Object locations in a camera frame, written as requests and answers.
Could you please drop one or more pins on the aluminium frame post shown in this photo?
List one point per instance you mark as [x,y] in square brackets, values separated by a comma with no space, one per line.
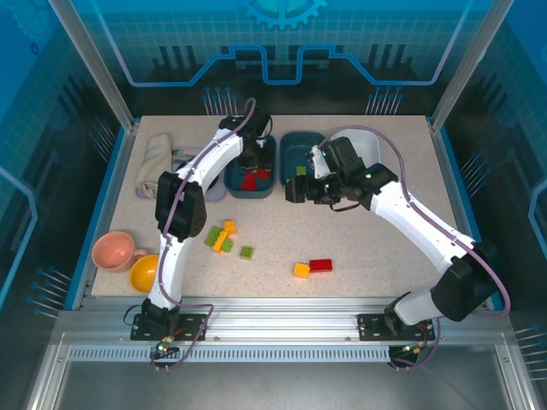
[99,64]
[470,64]

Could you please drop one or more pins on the aluminium mounting rail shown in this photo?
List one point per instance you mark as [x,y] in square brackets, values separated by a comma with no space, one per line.
[278,320]

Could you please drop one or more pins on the yellow lego brick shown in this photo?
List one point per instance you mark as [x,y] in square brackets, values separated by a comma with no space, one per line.
[230,226]
[301,270]
[219,245]

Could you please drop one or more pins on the beige folded cloth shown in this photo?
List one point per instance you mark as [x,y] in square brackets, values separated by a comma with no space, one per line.
[154,166]

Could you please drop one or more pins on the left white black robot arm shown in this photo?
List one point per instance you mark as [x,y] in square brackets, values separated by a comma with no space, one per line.
[171,265]

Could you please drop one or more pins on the pink cup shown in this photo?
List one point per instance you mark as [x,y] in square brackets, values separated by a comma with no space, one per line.
[111,252]

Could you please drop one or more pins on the red lego brick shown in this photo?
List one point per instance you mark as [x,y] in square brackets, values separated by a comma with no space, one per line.
[263,174]
[248,183]
[321,265]

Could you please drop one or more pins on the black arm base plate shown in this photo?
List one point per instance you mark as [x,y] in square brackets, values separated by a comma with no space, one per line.
[367,326]
[192,326]

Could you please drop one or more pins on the small connector board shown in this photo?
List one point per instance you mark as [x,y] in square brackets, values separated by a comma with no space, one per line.
[410,349]
[162,348]

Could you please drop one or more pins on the teal plastic container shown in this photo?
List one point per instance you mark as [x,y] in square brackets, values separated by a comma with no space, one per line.
[235,192]
[295,154]

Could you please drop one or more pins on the white plastic container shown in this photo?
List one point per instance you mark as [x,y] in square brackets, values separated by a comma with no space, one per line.
[372,145]

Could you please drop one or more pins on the aluminium table side rail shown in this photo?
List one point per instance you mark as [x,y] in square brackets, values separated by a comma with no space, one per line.
[121,171]
[446,171]

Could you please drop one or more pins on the yellow bowl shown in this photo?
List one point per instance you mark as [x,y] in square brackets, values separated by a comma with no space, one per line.
[143,273]

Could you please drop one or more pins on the lavender tray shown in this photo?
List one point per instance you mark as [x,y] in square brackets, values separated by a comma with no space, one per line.
[215,194]

